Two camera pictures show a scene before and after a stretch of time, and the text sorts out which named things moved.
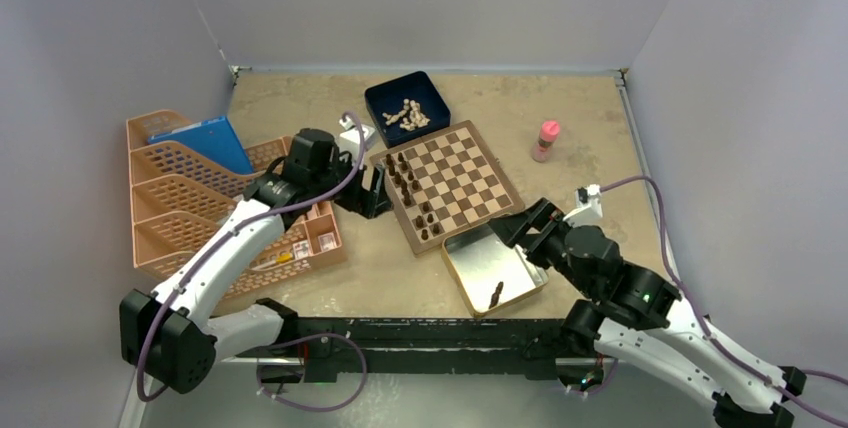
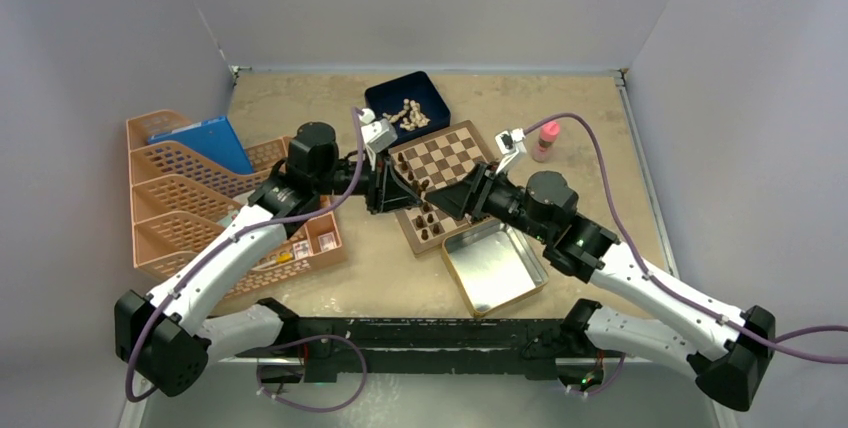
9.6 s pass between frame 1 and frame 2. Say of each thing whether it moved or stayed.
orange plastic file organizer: stayed
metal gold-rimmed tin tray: stayed
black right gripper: moved
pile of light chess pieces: stayed
